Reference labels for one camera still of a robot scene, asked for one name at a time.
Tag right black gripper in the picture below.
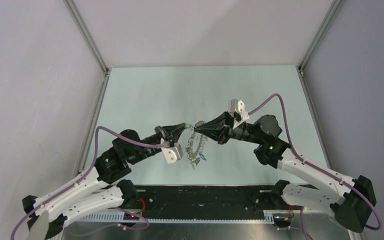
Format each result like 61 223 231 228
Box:
194 110 264 146

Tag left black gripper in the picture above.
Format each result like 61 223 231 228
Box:
128 123 186 164

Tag large metal key ring disc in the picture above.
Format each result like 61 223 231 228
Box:
185 120 208 170

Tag blue key tag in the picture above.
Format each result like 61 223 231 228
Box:
198 153 207 161

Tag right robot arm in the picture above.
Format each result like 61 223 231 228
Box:
194 112 377 233

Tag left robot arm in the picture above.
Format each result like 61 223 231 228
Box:
22 123 188 240

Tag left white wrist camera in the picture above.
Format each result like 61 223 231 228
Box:
161 143 184 164

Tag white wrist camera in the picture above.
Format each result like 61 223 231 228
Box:
161 143 184 164
227 98 250 129

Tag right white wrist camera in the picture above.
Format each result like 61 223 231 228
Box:
227 98 250 129

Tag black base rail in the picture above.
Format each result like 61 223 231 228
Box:
123 184 300 221

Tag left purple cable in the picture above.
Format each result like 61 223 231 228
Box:
10 126 170 240

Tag white slotted cable duct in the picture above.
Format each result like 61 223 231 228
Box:
77 211 274 224

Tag left aluminium frame post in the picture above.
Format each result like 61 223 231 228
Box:
63 0 109 75

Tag aluminium frame post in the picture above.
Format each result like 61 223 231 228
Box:
297 0 346 75
63 0 109 75

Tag right aluminium frame post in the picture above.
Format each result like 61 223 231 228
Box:
297 0 346 75

